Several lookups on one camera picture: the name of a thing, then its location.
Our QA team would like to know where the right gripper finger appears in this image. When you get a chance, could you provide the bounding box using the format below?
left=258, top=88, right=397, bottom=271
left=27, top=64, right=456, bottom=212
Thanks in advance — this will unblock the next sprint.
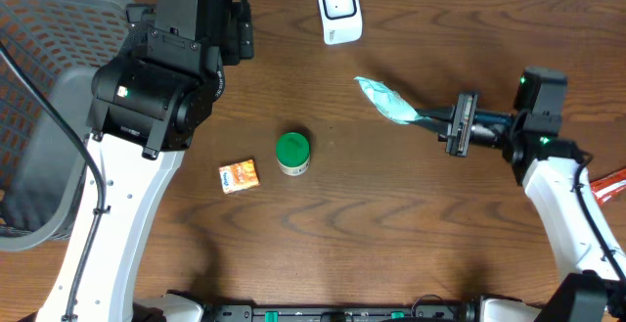
left=416, top=107, right=456, bottom=120
left=414, top=118, right=449, bottom=134

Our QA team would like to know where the white wet wipes pack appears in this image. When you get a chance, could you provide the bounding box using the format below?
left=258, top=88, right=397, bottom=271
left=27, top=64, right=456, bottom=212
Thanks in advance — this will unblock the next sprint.
left=354, top=76, right=425, bottom=124

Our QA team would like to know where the green lid jar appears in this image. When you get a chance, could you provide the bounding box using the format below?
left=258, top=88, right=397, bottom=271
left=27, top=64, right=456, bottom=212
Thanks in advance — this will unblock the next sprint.
left=276, top=132, right=310, bottom=176

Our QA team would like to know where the red orange snack bag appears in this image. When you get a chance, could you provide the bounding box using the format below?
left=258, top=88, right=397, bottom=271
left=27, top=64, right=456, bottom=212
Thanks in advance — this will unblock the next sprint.
left=591, top=168, right=626, bottom=206

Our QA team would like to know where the small orange box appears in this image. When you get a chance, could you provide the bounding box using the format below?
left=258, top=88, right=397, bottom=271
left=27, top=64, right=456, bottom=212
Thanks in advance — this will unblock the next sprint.
left=219, top=160, right=260, bottom=194

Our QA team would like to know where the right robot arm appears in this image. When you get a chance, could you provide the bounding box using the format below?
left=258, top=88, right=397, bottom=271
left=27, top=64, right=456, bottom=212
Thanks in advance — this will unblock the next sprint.
left=416, top=67, right=625, bottom=321

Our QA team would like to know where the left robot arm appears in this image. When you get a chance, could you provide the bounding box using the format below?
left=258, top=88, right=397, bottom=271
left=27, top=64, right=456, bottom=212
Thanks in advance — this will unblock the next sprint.
left=32, top=0, right=254, bottom=321

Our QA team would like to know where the grey plastic mesh basket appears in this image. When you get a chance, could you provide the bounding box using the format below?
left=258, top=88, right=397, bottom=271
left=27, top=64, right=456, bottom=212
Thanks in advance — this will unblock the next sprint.
left=1, top=0, right=132, bottom=252

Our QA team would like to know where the right black cable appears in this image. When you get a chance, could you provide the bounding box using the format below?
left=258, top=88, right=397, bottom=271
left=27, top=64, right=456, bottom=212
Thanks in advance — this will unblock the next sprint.
left=572, top=153, right=626, bottom=284

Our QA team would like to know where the black cable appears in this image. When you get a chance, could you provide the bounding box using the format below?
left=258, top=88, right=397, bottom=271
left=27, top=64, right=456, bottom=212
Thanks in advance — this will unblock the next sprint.
left=572, top=153, right=626, bottom=284
left=0, top=42, right=112, bottom=322

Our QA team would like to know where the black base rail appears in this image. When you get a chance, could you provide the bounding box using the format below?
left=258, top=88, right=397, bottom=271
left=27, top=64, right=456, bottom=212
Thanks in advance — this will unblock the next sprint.
left=203, top=299, right=480, bottom=322

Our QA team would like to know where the left black cable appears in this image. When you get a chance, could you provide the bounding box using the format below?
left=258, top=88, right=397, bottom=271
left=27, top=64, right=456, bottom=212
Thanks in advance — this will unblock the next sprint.
left=0, top=42, right=112, bottom=322

